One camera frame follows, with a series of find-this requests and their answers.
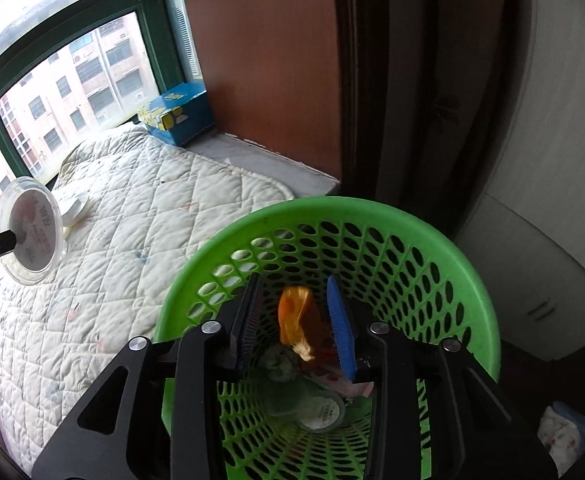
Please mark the white quilted bed pad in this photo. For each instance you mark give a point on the white quilted bed pad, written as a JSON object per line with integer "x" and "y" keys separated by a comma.
{"x": 151, "y": 207}

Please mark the pink snack wrapper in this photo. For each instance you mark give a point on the pink snack wrapper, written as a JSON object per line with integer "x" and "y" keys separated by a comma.
{"x": 343, "y": 386}

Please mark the white cabinet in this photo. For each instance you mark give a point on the white cabinet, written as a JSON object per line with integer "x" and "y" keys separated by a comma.
{"x": 526, "y": 234}

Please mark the green plastic trash basket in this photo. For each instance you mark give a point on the green plastic trash basket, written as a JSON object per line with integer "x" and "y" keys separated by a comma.
{"x": 425, "y": 334}

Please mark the orange red snack wrapper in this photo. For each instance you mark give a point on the orange red snack wrapper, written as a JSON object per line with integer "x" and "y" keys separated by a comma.
{"x": 323, "y": 352}

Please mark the green window frame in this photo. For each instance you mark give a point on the green window frame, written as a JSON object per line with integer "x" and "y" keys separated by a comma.
{"x": 72, "y": 22}

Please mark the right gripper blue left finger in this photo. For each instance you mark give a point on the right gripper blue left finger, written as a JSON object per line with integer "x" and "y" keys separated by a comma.
{"x": 243, "y": 331}

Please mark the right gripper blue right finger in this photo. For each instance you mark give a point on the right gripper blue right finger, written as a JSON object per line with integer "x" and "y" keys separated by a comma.
{"x": 344, "y": 339}

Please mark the blue yellow tissue box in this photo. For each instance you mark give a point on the blue yellow tissue box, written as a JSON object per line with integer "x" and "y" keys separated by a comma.
{"x": 179, "y": 115}

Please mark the floral cloth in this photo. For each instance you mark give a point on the floral cloth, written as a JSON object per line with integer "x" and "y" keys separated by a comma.
{"x": 562, "y": 432}

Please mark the small clear square container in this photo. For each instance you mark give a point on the small clear square container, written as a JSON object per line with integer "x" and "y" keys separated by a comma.
{"x": 311, "y": 407}

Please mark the brown wooden wardrobe panel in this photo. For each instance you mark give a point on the brown wooden wardrobe panel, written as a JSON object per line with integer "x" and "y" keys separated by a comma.
{"x": 271, "y": 68}

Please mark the small orange candy wrapper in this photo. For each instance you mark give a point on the small orange candy wrapper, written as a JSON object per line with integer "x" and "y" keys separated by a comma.
{"x": 299, "y": 321}

